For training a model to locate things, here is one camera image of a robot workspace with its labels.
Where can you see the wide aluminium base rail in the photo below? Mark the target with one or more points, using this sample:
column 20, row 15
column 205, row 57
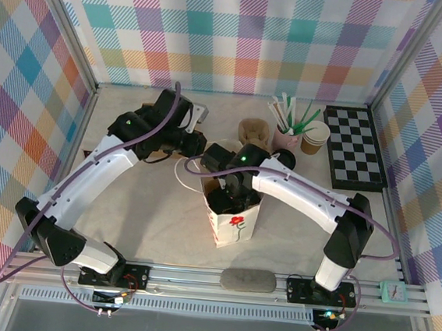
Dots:
column 186, row 281

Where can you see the grey oval stone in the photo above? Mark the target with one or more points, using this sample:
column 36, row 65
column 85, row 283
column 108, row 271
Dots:
column 248, row 280

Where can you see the small electronics board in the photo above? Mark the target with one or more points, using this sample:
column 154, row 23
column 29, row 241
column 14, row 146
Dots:
column 330, row 315
column 114, row 299

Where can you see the aluminium side rail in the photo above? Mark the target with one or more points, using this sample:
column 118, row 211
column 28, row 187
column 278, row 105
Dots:
column 85, row 113

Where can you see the black grey chessboard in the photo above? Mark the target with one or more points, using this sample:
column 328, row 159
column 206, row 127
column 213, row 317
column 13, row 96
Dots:
column 356, row 147

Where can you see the green plastic stirrer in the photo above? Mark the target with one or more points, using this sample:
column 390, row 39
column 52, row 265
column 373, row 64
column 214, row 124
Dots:
column 303, row 115
column 298, row 130
column 310, row 120

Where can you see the teal alarm clock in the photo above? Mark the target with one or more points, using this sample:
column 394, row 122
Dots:
column 393, row 292

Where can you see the pink metal bucket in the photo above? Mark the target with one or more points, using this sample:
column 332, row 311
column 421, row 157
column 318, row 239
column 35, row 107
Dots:
column 286, row 139

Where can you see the aluminium frame post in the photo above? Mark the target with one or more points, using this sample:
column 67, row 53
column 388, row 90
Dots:
column 70, row 27
column 408, row 54

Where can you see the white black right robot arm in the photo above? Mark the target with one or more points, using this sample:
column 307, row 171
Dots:
column 300, row 196

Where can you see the white flower print paper bag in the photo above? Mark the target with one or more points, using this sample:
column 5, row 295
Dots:
column 238, row 233

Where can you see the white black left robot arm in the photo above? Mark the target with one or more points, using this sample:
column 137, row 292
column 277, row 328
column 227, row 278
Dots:
column 85, row 187

